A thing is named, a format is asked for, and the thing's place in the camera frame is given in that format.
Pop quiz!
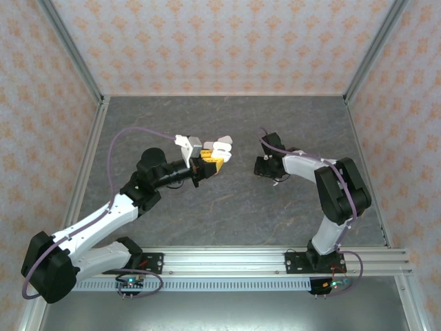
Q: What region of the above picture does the aluminium corner post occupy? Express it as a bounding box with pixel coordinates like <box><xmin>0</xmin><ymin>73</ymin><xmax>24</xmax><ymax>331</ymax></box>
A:
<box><xmin>37</xmin><ymin>0</ymin><xmax>106</xmax><ymax>104</ymax></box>
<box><xmin>343</xmin><ymin>0</ymin><xmax>411</xmax><ymax>104</ymax></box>

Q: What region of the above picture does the grey metal panel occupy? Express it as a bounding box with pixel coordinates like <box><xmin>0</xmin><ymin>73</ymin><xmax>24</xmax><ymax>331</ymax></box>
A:
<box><xmin>37</xmin><ymin>291</ymin><xmax>414</xmax><ymax>331</ymax></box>

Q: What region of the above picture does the aluminium side rail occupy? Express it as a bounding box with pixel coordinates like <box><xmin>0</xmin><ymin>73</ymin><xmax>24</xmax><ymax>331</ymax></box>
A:
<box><xmin>343</xmin><ymin>96</ymin><xmax>396</xmax><ymax>249</ymax></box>
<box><xmin>61</xmin><ymin>96</ymin><xmax>112</xmax><ymax>239</ymax></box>

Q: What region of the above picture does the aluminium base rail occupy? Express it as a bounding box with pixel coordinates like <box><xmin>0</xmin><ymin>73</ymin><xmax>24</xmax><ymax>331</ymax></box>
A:
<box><xmin>74</xmin><ymin>246</ymin><xmax>414</xmax><ymax>277</ymax></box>

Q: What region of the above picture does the small circuit board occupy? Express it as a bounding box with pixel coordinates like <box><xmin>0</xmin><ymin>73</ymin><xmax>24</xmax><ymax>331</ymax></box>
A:
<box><xmin>320</xmin><ymin>278</ymin><xmax>351</xmax><ymax>290</ymax></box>
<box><xmin>115</xmin><ymin>277</ymin><xmax>145</xmax><ymax>290</ymax></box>

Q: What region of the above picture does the grey slotted cable duct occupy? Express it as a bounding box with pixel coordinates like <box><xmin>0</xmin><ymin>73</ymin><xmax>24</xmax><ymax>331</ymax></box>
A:
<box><xmin>70</xmin><ymin>278</ymin><xmax>313</xmax><ymax>292</ymax></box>

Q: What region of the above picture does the aluminium frame strut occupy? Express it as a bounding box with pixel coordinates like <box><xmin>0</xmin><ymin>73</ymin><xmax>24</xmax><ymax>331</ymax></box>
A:
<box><xmin>395</xmin><ymin>275</ymin><xmax>427</xmax><ymax>331</ymax></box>
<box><xmin>17</xmin><ymin>299</ymin><xmax>45</xmax><ymax>331</ymax></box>

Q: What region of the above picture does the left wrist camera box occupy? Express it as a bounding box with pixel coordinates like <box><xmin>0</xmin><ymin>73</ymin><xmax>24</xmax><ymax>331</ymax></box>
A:
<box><xmin>174</xmin><ymin>134</ymin><xmax>203</xmax><ymax>169</ymax></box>

